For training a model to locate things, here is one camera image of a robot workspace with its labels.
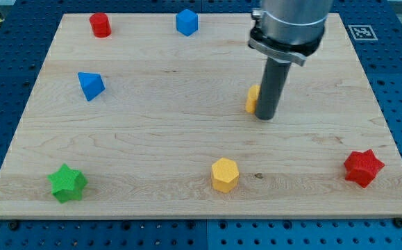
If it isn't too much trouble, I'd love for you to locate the yellow heart block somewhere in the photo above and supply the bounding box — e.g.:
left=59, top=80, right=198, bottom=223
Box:
left=245, top=85, right=260, bottom=114

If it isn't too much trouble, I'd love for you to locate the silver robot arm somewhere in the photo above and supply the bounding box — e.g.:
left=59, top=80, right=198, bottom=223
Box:
left=248, top=0, right=333, bottom=66

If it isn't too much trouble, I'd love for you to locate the yellow hexagon block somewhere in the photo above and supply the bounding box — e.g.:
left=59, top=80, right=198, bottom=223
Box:
left=211, top=158, right=240, bottom=193

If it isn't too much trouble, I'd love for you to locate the wooden board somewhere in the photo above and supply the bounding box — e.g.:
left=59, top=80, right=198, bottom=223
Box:
left=0, top=14, right=402, bottom=220

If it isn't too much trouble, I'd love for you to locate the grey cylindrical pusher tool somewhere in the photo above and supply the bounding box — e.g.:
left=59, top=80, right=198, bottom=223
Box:
left=255, top=58, right=291, bottom=120

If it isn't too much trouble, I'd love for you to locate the blue cube block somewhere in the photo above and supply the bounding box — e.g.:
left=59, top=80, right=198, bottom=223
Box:
left=176, top=9, right=199, bottom=36

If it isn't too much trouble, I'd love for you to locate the blue triangle block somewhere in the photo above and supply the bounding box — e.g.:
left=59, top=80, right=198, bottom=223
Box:
left=77, top=72, right=105, bottom=101

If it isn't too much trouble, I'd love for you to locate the red cylinder block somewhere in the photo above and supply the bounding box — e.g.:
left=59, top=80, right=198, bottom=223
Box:
left=89, top=12, right=111, bottom=38

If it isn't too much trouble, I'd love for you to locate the green star block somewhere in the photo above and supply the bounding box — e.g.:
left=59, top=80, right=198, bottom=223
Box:
left=47, top=164, right=87, bottom=203

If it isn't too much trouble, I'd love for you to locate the red star block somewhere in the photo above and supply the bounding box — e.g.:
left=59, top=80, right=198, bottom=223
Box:
left=344, top=149, right=385, bottom=188

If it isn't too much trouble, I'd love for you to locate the white fiducial marker tag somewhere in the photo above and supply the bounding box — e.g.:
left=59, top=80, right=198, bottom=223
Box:
left=348, top=24, right=378, bottom=41

